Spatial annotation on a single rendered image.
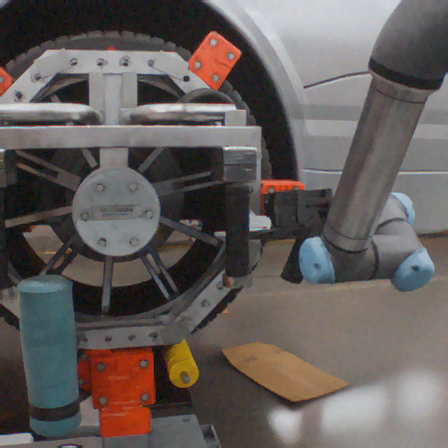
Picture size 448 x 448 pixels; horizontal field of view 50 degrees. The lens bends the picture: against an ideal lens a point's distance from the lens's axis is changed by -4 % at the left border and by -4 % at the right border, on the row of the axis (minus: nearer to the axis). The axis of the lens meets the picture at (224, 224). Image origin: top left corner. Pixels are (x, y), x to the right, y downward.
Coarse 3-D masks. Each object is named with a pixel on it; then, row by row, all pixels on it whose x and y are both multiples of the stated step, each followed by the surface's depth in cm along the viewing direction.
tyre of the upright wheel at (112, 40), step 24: (48, 48) 89; (72, 48) 90; (96, 48) 91; (120, 48) 92; (144, 48) 93; (168, 48) 94; (24, 72) 88; (240, 96) 99; (264, 144) 102; (264, 168) 102; (264, 240) 104; (240, 288) 105; (0, 312) 94; (168, 312) 102; (216, 312) 104
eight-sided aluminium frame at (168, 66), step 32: (32, 64) 81; (64, 64) 82; (96, 64) 83; (128, 64) 89; (160, 64) 86; (32, 96) 82; (256, 192) 93; (224, 256) 99; (256, 256) 95; (192, 288) 99; (224, 288) 95; (96, 320) 95; (128, 320) 96; (160, 320) 97; (192, 320) 94
